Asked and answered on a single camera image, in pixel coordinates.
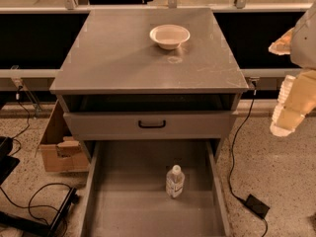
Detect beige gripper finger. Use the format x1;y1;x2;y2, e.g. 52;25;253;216
270;70;316;137
269;29;293;55

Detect clear plastic water bottle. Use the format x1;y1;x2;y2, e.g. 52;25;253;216
166;165;185;198

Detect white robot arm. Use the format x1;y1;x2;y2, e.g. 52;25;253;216
269;2;316;137

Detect closed grey top drawer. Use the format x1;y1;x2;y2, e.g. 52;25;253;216
63;112;237;140

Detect grey drawer cabinet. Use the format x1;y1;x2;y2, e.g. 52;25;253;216
50;7;248;156

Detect open grey middle drawer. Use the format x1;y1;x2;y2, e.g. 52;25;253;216
79;140;231;237

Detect black power adapter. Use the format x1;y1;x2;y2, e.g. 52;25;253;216
244;195;270;219

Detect white bowl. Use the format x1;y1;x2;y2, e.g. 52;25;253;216
149;25;191;50

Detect cardboard box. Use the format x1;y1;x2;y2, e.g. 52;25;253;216
39;103;90;172

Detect black metal stand base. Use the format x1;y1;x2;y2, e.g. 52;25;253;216
0;188;79;237

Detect black device left edge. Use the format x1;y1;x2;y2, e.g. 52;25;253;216
0;136;20;185

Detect black power cable right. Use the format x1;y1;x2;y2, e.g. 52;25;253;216
227;88;270;237

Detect black drawer handle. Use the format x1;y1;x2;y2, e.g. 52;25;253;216
138;120;166;129

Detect black cable left floor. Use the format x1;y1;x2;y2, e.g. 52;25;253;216
0;182;74;237

